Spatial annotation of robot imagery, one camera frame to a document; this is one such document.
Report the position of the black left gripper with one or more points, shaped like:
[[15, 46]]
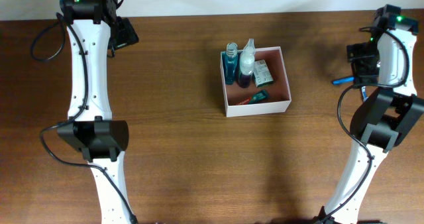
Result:
[[125, 34]]

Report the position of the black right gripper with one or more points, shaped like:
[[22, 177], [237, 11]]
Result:
[[362, 63]]

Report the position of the blue disposable razor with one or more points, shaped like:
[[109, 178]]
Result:
[[343, 80]]

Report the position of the green white soap box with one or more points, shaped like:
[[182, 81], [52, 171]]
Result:
[[262, 74]]

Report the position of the red green toothpaste tube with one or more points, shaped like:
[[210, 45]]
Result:
[[256, 98]]

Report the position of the blue mouthwash bottle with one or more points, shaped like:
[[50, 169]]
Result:
[[231, 61]]

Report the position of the clear purple spray bottle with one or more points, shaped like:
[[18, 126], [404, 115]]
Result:
[[246, 64]]

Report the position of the blue white toothbrush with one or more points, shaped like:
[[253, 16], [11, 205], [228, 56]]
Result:
[[363, 93]]

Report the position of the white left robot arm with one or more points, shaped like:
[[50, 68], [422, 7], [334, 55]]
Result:
[[102, 141]]

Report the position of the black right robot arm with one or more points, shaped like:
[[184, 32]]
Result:
[[385, 117]]

